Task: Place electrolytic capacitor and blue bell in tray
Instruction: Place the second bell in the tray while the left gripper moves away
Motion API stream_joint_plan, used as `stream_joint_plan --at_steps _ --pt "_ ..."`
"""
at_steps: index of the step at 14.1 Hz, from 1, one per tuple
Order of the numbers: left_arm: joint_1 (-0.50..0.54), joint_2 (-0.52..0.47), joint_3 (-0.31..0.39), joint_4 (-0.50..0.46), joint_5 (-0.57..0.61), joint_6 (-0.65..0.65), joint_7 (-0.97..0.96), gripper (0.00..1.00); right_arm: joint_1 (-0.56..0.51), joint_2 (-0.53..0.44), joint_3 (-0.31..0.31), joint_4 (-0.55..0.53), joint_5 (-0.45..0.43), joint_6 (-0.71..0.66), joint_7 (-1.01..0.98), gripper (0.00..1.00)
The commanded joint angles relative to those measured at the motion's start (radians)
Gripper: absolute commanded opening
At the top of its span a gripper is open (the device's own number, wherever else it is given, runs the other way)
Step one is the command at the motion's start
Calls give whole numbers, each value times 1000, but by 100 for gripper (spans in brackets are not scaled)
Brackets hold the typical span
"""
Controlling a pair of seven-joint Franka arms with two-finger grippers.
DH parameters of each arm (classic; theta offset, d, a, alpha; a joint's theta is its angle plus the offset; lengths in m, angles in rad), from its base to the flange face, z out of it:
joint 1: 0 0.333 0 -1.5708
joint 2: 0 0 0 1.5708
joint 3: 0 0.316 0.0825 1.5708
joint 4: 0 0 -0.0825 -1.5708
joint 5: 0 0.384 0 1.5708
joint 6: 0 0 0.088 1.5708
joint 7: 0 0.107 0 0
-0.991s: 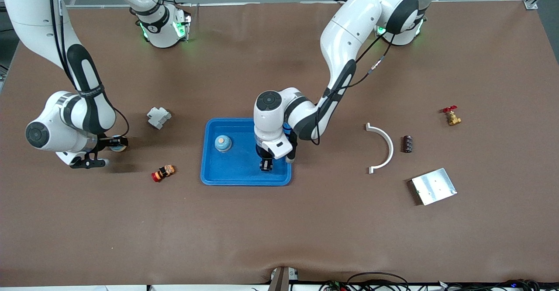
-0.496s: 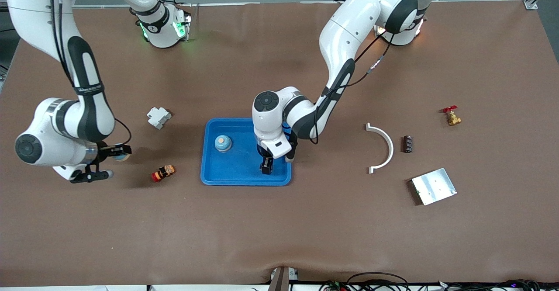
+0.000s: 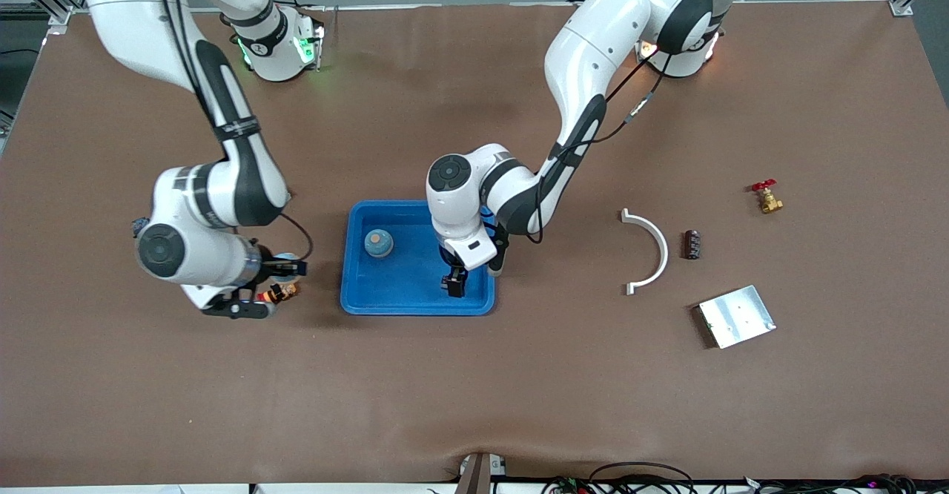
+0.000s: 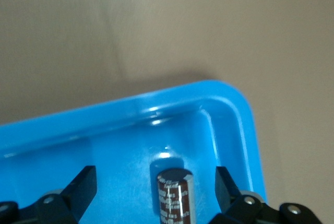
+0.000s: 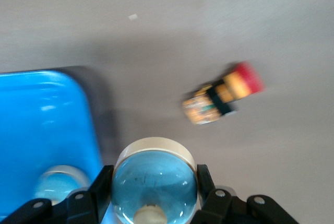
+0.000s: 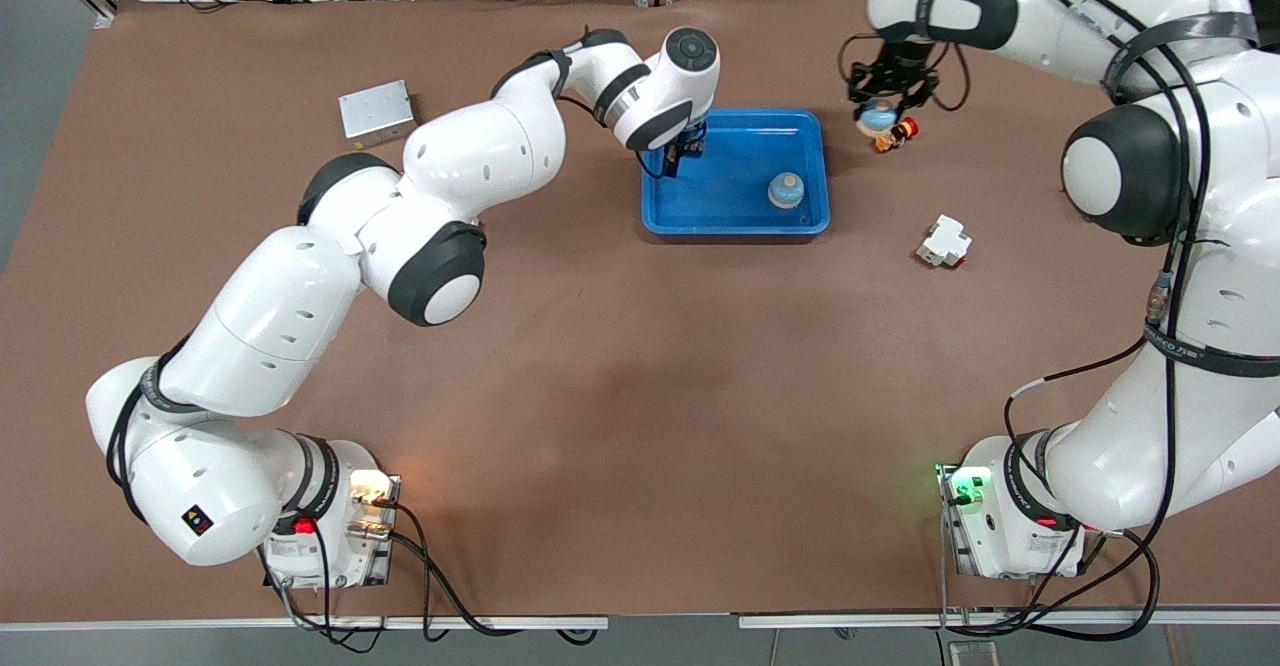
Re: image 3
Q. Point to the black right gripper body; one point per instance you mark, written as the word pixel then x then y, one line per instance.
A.
pixel 272 267

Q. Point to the blue call bell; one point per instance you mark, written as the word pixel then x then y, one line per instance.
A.
pixel 378 242
pixel 288 265

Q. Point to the dark terminal block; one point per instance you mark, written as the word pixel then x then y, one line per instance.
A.
pixel 455 284
pixel 691 244

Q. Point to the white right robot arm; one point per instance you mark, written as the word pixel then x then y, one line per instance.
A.
pixel 222 197

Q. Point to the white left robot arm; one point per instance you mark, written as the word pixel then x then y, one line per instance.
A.
pixel 593 49

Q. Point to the blue plastic tray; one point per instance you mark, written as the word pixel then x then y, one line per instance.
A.
pixel 404 286

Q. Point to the red emergency stop yellow body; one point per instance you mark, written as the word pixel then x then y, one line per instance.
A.
pixel 284 291

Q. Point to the brown table mat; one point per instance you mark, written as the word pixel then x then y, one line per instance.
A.
pixel 474 390

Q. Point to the red push button black body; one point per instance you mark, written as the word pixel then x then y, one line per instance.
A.
pixel 139 224

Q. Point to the metal table clamp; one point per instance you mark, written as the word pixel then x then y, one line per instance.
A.
pixel 478 475

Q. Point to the aluminium plate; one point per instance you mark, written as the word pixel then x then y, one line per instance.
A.
pixel 738 316

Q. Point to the white curved plastic bracket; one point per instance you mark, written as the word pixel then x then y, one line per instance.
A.
pixel 664 251

